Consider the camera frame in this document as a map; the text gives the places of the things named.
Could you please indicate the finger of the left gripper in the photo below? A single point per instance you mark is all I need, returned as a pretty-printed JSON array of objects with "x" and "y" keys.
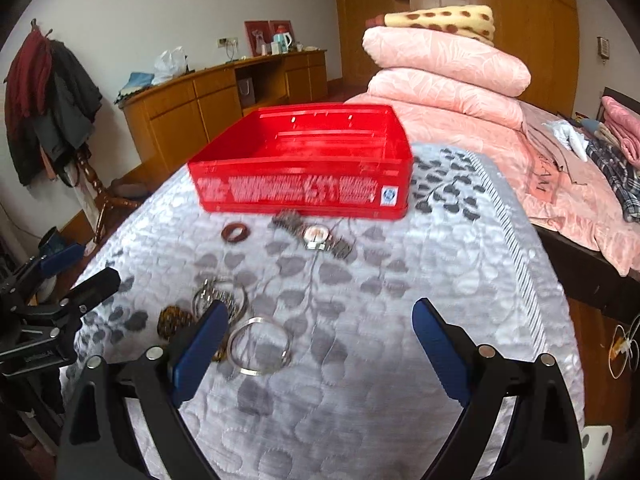
[
  {"x": 38, "y": 269},
  {"x": 82, "y": 298}
]

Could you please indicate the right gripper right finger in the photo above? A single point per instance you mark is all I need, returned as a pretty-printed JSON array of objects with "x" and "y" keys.
[{"x": 542, "y": 440}]

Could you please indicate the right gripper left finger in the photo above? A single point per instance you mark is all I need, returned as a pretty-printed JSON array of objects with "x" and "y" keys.
[{"x": 98, "y": 440}]

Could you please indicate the silver bangle with chain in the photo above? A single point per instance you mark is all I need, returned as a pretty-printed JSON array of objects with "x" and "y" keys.
[{"x": 229, "y": 292}]

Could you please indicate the wooden coat stand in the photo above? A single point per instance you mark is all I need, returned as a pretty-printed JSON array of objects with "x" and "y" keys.
[{"x": 107, "y": 200}]

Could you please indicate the hanging dark clothes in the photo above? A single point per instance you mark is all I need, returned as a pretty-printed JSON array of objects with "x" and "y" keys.
[{"x": 50, "y": 108}]

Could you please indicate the silver plain bangle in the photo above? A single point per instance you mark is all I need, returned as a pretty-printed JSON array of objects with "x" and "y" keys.
[{"x": 259, "y": 346}]

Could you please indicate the long wooden sideboard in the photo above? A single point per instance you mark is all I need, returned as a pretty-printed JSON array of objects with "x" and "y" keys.
[{"x": 171, "y": 122}]

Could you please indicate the blue folded cloth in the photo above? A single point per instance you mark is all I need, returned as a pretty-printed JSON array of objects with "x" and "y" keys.
[{"x": 136, "y": 83}]

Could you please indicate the white grey leaf bedspread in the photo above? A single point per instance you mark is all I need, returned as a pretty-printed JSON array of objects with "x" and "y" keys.
[{"x": 359, "y": 399}]

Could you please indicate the white plastic bag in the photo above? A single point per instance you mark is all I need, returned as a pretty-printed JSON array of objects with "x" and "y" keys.
[{"x": 170, "y": 65}]

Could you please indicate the silver wristwatch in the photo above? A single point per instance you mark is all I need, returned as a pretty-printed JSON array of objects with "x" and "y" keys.
[{"x": 314, "y": 236}]

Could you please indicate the small grey gift bag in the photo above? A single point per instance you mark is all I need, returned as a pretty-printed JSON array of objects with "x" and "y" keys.
[{"x": 246, "y": 92}]

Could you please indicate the pink bed sheet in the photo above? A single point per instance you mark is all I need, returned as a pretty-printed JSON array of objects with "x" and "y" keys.
[{"x": 587, "y": 214}]

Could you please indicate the blue plaid garment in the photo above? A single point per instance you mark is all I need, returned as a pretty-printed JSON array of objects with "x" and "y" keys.
[{"x": 620, "y": 174}]

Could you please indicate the red tin box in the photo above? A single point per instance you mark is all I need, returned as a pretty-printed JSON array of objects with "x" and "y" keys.
[{"x": 324, "y": 159}]

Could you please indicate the red picture frames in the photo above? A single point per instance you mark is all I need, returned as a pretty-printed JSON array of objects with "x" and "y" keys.
[{"x": 259, "y": 36}]

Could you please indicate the pink folded garment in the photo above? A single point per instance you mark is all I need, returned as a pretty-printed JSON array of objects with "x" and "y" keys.
[{"x": 625, "y": 125}]

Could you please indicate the light blue kettle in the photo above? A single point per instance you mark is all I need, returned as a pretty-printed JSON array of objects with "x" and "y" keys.
[{"x": 283, "y": 38}]

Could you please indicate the dark wooden headboard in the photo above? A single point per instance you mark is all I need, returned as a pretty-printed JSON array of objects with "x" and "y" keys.
[{"x": 626, "y": 101}]

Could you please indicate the lower pink folded quilt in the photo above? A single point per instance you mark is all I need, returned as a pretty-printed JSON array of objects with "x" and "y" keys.
[{"x": 424, "y": 88}]

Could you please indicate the yellow brown spotted blanket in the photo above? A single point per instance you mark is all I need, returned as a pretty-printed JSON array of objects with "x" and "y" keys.
[{"x": 470, "y": 21}]

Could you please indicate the wooden wardrobe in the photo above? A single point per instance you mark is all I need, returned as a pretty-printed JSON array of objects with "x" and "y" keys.
[{"x": 544, "y": 34}]

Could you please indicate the wall switch panel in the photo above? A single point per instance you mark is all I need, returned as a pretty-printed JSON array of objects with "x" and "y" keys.
[{"x": 603, "y": 46}]

